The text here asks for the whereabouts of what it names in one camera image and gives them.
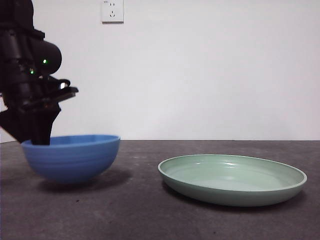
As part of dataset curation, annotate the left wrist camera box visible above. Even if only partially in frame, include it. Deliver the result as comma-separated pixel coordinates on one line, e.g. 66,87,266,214
56,79,79,102

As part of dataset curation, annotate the pale green round plate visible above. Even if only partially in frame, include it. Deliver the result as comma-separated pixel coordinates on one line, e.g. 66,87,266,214
157,154,308,207

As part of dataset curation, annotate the blue ribbed bowl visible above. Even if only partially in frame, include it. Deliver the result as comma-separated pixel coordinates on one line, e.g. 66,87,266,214
21,134,121,185

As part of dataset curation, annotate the white wall power socket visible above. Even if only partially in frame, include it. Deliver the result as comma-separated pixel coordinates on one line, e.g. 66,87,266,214
101,0,125,25

